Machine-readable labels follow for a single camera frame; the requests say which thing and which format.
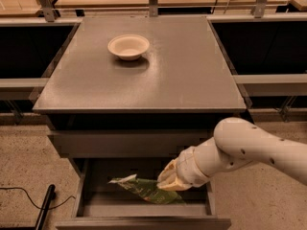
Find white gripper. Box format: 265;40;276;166
157;147;209;191

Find metal frame post left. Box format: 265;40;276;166
38;0;57;22

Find black bar on floor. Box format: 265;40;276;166
35;184;56;230

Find grey drawer cabinet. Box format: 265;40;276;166
32;15;248;230

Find metal frame post middle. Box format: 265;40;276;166
149;0;158;17

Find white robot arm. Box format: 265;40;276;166
157;117;307;191

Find metal frame post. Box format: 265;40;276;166
251;0;268;18
38;0;57;22
149;0;158;17

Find white paper bowl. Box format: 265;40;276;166
107;34;150;61

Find green jalapeno chip bag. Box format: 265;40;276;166
109;174;184;205

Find open middle drawer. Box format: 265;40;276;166
56;158;231;230

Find metal frame post right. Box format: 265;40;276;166
251;0;268;18

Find closed top drawer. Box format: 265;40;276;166
48;129;213;158

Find black floor cable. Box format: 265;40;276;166
0;186;77;211

